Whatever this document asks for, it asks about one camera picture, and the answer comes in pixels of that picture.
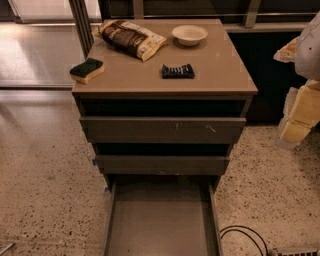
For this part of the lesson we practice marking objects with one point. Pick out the middle drawer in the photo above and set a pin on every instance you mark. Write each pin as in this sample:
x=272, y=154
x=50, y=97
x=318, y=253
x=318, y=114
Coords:
x=163, y=165

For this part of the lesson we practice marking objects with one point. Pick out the floor vent grille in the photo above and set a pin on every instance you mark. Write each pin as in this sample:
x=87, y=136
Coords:
x=294, y=251

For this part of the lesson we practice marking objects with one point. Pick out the dark metal post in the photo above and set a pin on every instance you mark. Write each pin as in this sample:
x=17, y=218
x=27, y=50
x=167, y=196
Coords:
x=81, y=19

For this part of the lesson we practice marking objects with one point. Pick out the brown chip bag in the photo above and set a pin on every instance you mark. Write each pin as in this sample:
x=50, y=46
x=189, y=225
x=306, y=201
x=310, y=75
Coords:
x=134, y=39

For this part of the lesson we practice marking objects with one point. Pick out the metal rod on floor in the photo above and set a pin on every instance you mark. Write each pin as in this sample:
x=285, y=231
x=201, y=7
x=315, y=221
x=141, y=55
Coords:
x=5, y=249

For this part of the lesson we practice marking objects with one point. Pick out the brown drawer cabinet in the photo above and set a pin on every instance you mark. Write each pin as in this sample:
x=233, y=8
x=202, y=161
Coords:
x=128, y=87

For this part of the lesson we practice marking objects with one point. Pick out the open bottom drawer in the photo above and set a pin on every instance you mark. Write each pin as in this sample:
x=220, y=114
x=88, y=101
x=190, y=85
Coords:
x=175, y=219

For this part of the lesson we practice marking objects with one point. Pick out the white ceramic bowl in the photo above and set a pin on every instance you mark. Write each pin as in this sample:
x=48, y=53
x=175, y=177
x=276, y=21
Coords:
x=189, y=35

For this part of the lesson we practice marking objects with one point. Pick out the green yellow sponge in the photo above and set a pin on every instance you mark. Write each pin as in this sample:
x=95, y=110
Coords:
x=87, y=70

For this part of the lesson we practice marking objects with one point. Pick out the top drawer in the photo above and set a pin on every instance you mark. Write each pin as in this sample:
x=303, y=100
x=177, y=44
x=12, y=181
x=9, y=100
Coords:
x=178, y=130

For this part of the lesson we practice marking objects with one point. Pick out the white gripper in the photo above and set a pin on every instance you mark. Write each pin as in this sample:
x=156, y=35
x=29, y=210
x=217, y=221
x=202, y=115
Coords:
x=308, y=53

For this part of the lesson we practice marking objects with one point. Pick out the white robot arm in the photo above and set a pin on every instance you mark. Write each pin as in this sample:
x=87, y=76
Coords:
x=307, y=57

